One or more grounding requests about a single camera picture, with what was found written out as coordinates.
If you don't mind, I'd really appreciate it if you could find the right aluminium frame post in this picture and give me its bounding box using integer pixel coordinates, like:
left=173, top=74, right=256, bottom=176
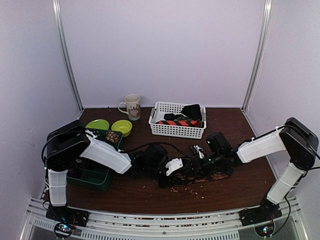
left=242, top=0, right=274, bottom=114

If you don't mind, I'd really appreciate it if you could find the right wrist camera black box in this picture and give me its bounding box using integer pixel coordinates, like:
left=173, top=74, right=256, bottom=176
left=205, top=131, right=232, bottom=155

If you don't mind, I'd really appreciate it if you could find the aluminium frame post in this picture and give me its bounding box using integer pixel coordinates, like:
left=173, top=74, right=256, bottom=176
left=242, top=0, right=274, bottom=114
left=52, top=0, right=84, bottom=112

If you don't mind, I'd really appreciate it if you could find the left aluminium frame post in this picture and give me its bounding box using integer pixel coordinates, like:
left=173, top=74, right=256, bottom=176
left=52, top=0, right=84, bottom=112

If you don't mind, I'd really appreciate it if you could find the dark red patterned tie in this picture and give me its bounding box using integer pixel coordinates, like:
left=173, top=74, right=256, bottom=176
left=168, top=167, right=234, bottom=187

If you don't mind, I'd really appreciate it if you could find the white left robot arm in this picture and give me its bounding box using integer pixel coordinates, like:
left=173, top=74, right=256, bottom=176
left=41, top=120, right=134, bottom=222

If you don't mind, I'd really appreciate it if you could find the rolled tie in tray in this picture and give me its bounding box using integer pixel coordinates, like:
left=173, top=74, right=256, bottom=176
left=105, top=131, right=121, bottom=143

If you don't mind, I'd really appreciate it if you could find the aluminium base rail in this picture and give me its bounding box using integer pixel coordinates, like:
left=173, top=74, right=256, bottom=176
left=19, top=196, right=308, bottom=240

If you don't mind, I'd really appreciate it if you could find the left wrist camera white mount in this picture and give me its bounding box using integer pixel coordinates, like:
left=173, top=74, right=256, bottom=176
left=165, top=158, right=183, bottom=176

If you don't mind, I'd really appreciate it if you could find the lime green bowl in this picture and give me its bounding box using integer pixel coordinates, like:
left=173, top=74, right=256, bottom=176
left=111, top=119, right=133, bottom=138

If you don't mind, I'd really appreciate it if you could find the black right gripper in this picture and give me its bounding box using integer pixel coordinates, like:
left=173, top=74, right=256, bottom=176
left=182, top=151, right=224, bottom=178

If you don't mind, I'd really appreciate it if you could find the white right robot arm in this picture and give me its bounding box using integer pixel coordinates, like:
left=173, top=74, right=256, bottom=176
left=190, top=117, right=320, bottom=221

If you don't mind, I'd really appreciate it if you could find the white perforated plastic basket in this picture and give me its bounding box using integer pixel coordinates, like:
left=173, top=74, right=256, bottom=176
left=148, top=101, right=207, bottom=139

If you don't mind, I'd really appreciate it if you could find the cream patterned mug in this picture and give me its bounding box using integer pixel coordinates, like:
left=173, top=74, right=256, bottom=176
left=117, top=94, right=141, bottom=121

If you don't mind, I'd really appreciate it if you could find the orange navy striped tie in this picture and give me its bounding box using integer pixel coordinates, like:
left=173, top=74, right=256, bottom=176
left=156, top=120, right=204, bottom=128

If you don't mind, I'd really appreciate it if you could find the green compartment tray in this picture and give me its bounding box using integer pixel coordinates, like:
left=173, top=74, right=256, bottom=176
left=66, top=128, right=124, bottom=192

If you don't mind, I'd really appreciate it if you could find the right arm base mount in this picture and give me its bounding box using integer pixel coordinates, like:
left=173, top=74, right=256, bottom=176
left=239, top=205, right=283, bottom=238

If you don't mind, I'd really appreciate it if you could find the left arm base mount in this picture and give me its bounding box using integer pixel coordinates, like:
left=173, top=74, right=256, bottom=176
left=45, top=208, right=90, bottom=239

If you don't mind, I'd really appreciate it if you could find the lime green plate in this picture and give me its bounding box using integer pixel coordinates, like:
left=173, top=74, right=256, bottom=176
left=86, top=119, right=110, bottom=130

